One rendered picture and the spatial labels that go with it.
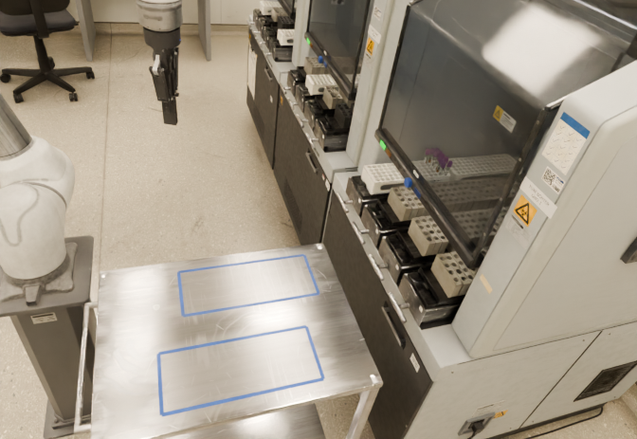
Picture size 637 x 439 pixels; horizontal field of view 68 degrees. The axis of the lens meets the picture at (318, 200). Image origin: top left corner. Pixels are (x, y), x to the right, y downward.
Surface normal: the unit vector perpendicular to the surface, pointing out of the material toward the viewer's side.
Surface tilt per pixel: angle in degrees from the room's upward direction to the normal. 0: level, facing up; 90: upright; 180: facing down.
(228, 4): 90
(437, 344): 0
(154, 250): 0
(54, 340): 90
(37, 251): 88
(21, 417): 0
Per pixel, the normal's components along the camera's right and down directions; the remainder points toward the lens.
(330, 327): 0.12, -0.77
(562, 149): -0.95, 0.10
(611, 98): -0.36, -0.62
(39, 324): 0.29, 0.63
